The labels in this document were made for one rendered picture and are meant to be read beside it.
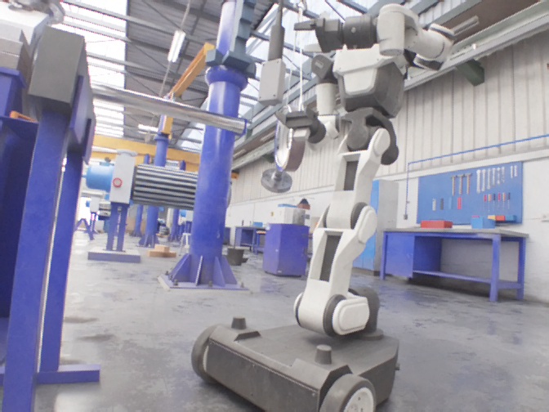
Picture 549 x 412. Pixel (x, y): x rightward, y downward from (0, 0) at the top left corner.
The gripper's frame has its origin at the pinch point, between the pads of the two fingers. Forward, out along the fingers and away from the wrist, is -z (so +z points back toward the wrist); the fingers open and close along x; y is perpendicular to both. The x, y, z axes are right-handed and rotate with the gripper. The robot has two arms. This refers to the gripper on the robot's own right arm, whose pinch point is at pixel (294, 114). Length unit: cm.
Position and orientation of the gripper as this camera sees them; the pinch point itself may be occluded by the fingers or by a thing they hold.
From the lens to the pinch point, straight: 110.5
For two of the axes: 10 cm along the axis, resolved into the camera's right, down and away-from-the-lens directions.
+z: 4.6, 1.3, 8.8
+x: -8.8, -0.4, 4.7
